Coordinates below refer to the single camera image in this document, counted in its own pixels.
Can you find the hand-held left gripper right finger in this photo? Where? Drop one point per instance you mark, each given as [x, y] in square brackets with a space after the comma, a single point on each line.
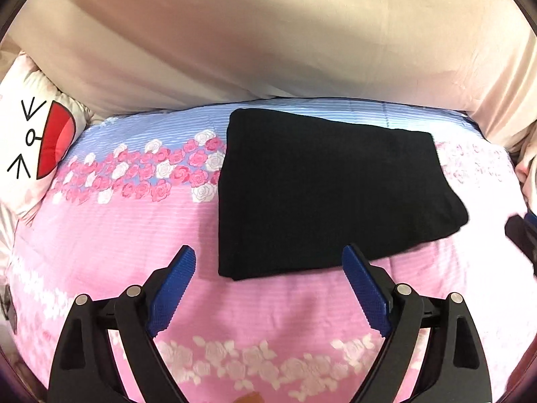
[364, 289]

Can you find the pink floral quilt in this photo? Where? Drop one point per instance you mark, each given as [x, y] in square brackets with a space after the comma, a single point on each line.
[126, 235]

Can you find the beige cloth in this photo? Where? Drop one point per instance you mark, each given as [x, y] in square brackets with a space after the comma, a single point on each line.
[268, 29]

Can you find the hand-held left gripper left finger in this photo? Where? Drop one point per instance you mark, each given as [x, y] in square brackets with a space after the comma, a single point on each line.
[174, 287]

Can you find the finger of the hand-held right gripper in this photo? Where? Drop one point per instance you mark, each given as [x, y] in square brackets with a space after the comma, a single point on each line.
[524, 239]

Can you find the black pants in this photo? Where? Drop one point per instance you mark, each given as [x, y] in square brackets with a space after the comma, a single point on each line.
[327, 193]

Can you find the dark smartphone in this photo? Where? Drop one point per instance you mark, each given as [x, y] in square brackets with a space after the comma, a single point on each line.
[7, 306]

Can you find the white cartoon face pillow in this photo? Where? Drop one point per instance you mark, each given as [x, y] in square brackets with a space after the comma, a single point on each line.
[25, 142]

